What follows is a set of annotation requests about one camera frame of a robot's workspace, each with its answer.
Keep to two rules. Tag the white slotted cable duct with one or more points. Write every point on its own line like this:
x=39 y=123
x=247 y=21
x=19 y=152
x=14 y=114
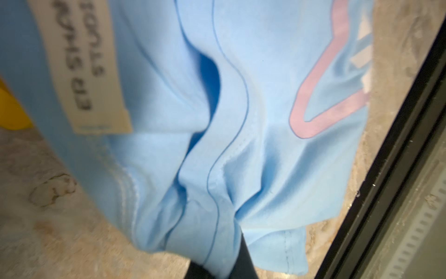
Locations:
x=421 y=253

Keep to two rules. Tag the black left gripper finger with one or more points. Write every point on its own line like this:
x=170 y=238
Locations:
x=243 y=268

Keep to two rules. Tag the yellow t-shirt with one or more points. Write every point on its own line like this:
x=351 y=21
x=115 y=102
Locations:
x=13 y=117

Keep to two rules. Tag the light blue t-shirt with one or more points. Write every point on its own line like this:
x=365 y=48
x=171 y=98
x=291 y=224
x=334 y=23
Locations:
x=193 y=123

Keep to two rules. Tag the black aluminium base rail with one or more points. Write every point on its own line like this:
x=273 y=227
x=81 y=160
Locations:
x=408 y=144

